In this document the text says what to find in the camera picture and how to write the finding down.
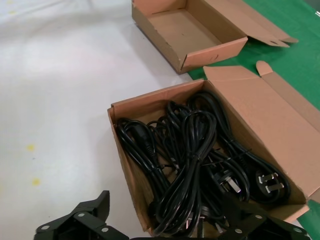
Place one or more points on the white table sheet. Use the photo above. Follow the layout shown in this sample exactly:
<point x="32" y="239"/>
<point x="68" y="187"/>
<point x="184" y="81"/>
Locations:
<point x="62" y="100"/>

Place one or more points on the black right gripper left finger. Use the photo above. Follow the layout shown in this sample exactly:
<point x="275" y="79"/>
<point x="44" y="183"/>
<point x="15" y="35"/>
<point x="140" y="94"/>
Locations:
<point x="95" y="212"/>

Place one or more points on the green tablecloth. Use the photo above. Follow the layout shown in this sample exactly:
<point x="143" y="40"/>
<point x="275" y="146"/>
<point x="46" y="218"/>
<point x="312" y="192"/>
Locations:
<point x="300" y="20"/>

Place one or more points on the small open cardboard box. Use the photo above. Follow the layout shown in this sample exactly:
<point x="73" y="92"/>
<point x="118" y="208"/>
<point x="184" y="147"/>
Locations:
<point x="187" y="30"/>
<point x="262" y="105"/>

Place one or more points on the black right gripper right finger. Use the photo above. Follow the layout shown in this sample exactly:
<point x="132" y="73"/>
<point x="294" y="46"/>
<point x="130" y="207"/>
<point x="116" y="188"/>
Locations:
<point x="275" y="225"/>

